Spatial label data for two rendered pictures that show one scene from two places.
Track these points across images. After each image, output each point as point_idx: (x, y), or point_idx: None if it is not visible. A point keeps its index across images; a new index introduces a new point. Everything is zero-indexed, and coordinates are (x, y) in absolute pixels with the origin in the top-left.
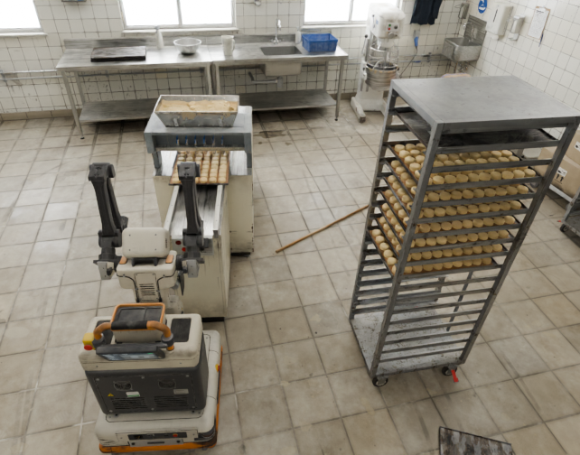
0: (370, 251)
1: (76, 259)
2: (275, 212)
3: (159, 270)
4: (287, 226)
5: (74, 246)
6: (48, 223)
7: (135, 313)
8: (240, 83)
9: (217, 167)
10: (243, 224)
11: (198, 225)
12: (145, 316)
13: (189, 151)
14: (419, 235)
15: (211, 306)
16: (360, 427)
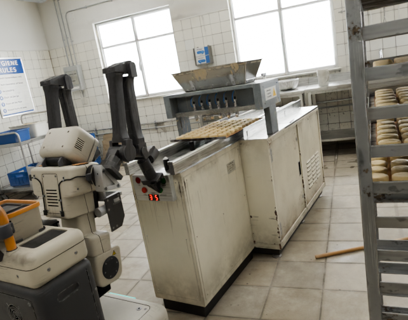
0: (384, 197)
1: (121, 239)
2: (336, 221)
3: (60, 170)
4: (346, 235)
5: (128, 231)
6: (125, 214)
7: (11, 208)
8: (345, 120)
9: (227, 129)
10: (264, 207)
11: (127, 135)
12: (14, 211)
13: (204, 115)
14: (388, 68)
15: (185, 285)
16: None
